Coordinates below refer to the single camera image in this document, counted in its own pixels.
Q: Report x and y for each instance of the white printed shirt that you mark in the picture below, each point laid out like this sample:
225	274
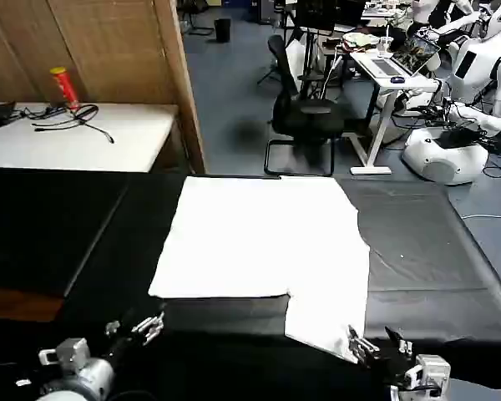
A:
254	234

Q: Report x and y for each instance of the black trash bin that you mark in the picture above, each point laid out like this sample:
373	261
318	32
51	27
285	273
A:
222	30

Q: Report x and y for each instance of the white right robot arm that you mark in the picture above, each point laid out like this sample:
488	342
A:
432	372

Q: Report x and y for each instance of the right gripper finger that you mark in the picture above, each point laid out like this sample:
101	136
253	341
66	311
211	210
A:
403	343
362	346

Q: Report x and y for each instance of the red snack can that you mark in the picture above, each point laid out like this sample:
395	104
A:
66	87

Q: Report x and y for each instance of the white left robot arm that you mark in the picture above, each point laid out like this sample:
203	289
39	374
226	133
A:
83	376

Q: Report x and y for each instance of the wooden partition screen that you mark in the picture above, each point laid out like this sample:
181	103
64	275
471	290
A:
121	50

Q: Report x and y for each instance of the clear plastic cup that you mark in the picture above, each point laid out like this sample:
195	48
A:
386	46

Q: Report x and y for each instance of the pile of cloths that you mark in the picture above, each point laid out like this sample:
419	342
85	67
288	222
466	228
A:
359	39

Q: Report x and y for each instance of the white humanoid robot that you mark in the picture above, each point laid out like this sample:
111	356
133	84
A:
442	154

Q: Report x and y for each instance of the black office chair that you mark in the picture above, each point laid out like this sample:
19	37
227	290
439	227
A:
307	117

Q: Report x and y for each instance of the open silver laptop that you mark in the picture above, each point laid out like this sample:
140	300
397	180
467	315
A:
415	52

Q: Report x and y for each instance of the white side table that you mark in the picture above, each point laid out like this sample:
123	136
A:
87	142

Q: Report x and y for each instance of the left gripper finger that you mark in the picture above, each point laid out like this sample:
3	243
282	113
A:
148	328
112	328

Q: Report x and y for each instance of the white standing desk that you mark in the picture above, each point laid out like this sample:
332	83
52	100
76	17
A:
394	83

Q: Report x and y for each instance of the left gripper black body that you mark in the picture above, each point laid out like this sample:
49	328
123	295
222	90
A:
123	348

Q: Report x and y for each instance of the black monitor on stand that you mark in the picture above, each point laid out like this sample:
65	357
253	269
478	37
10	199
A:
315	14

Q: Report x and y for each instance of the blue computer mouse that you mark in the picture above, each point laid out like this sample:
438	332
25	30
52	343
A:
397	79

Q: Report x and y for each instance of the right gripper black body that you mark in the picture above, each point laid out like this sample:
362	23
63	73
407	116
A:
390	363

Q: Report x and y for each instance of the black table cover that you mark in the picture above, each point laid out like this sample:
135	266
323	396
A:
421	250

